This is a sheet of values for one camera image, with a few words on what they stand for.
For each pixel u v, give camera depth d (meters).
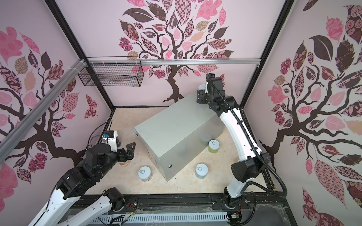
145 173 0.79
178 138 0.61
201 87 0.74
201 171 0.79
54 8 0.68
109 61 0.91
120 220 0.72
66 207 0.42
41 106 0.61
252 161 0.42
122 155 0.57
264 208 0.72
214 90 0.54
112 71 0.95
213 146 0.90
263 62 0.91
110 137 0.54
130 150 0.58
